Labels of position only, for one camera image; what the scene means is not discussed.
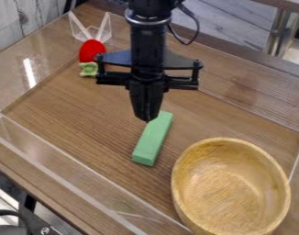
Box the green rectangular stick block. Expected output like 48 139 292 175
132 111 173 166

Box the metal frame in background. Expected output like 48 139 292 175
265 9 299 57

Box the black cable under table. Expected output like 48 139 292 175
0 210 21 228

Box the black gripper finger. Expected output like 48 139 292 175
128 81 146 121
146 81 164 121

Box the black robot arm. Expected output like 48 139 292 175
94 0 203 122

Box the brown wooden bowl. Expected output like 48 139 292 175
171 138 291 235

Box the clear acrylic corner bracket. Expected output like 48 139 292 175
66 12 112 43

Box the black table leg bracket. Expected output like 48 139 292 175
18 194 61 235

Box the clear acrylic front wall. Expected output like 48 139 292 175
0 112 191 235

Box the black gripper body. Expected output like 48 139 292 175
94 23 203 92

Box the red felt strawberry toy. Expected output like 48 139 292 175
78 39 106 77

